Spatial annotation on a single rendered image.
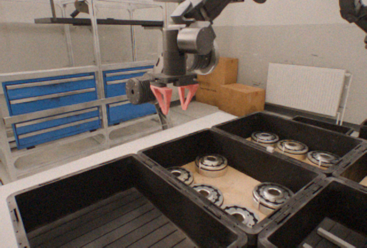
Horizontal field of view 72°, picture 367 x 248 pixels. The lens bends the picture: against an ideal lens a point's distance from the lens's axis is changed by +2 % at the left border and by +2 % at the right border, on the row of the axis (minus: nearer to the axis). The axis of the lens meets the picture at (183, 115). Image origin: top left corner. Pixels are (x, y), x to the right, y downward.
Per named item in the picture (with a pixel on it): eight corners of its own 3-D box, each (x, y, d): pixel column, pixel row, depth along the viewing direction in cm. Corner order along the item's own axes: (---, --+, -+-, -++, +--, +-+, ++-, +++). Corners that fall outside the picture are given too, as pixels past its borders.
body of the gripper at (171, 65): (198, 80, 63) (199, 50, 61) (166, 85, 57) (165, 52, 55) (182, 77, 68) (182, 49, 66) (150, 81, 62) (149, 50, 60)
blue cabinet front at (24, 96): (17, 149, 208) (1, 81, 190) (100, 127, 255) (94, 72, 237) (18, 150, 206) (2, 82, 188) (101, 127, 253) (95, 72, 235)
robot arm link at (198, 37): (198, 29, 67) (182, 0, 61) (233, 29, 59) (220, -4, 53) (172, 62, 63) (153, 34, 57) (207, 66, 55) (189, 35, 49)
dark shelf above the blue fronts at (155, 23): (35, 24, 233) (33, 18, 231) (143, 26, 312) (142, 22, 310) (51, 24, 203) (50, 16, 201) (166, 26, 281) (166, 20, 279)
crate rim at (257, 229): (134, 159, 72) (133, 151, 71) (208, 132, 90) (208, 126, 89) (251, 249, 42) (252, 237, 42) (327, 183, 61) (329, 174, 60)
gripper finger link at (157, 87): (188, 113, 64) (188, 77, 61) (166, 119, 59) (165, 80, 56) (172, 107, 69) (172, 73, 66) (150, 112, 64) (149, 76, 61)
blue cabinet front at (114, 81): (108, 124, 260) (102, 70, 242) (161, 110, 307) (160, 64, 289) (109, 126, 258) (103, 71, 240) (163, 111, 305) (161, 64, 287)
